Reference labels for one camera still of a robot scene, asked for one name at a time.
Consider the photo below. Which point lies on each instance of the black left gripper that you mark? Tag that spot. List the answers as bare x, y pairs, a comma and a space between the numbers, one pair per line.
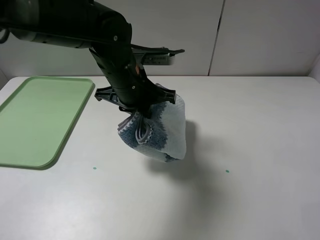
133, 93

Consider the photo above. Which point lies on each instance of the light green plastic tray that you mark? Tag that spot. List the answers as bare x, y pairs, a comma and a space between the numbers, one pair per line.
37, 119

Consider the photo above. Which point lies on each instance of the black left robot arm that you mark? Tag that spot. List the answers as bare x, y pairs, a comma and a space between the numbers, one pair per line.
87, 24

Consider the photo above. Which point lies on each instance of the blue white striped towel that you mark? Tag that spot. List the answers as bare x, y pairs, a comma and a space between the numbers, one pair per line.
162, 135

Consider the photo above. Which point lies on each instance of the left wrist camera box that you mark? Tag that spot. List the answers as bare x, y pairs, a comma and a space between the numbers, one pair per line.
155, 56

